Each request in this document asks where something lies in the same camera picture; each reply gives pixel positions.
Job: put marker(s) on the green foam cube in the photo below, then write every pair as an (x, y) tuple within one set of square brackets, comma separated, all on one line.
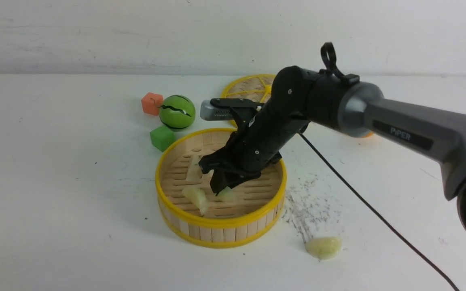
[(162, 138)]

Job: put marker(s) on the yellow rimmed bamboo steamer tray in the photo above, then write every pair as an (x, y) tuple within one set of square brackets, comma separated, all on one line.
[(257, 208)]

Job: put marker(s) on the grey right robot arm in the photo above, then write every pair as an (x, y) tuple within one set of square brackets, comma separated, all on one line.
[(342, 103)]

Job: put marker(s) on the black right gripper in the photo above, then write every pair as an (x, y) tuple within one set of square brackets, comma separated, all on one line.
[(252, 146)]

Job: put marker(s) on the orange foam cube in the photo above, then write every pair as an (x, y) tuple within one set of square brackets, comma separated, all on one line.
[(151, 103)]

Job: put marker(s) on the white dumpling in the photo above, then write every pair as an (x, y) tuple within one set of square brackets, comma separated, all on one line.
[(194, 171), (207, 176)]

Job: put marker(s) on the woven bamboo steamer lid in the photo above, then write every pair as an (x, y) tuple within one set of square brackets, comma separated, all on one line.
[(255, 87)]

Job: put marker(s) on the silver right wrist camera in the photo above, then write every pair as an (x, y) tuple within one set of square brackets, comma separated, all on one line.
[(238, 110)]

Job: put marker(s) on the green toy watermelon ball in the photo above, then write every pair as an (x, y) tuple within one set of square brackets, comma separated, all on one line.
[(177, 112)]

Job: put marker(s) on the pale green dumpling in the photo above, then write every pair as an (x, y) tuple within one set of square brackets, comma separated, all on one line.
[(198, 198), (227, 195), (324, 248)]

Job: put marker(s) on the orange yellow toy pear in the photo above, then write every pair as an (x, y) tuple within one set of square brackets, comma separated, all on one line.
[(367, 135)]

